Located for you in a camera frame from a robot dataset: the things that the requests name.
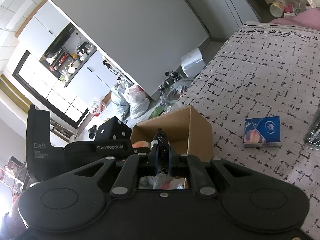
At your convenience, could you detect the kitchen shelf with items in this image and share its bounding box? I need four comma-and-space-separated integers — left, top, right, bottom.
40, 23, 97, 86

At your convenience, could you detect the hamburger plush toy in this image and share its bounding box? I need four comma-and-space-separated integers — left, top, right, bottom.
132, 140, 151, 148

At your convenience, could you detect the brown cardboard box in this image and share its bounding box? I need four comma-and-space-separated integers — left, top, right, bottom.
130, 105, 213, 189

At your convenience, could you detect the blue denim plush pouch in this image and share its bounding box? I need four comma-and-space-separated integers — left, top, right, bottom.
139, 176, 159, 190

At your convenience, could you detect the black camera gear on floor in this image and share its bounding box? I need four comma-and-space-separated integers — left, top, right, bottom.
158, 71, 182, 94

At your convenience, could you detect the patterned white bed sheet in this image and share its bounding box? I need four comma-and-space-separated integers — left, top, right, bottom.
174, 22, 319, 239

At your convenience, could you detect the grey pink plush toy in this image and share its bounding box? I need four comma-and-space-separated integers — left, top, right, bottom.
160, 178, 185, 190

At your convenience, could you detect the black white soft toy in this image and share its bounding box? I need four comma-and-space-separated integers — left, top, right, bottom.
154, 128, 170, 174

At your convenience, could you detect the blue tissue pack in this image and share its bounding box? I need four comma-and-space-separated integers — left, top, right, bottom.
242, 116, 281, 147

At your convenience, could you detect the pink pillow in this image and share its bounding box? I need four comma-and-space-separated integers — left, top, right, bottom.
270, 8, 320, 30

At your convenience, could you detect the black spray bottle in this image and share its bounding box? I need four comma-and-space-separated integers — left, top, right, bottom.
102, 60, 119, 75

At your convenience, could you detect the black dice cushion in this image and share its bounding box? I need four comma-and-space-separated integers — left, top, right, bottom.
88, 116, 132, 141

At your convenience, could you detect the red white plastic bag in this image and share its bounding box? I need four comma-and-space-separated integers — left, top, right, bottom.
88, 100, 106, 117

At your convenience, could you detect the clear crumpled plastic bag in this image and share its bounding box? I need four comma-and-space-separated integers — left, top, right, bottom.
158, 79, 193, 111

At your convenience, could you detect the dark packaged soft item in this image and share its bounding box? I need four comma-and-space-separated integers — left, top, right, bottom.
304, 108, 320, 148

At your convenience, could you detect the white box on floor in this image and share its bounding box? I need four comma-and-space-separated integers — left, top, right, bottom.
181, 48, 206, 79

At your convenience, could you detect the person left hand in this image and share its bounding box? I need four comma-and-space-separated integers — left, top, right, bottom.
1, 211, 27, 240

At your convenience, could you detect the paper cup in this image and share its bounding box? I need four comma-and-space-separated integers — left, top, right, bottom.
269, 2, 285, 18

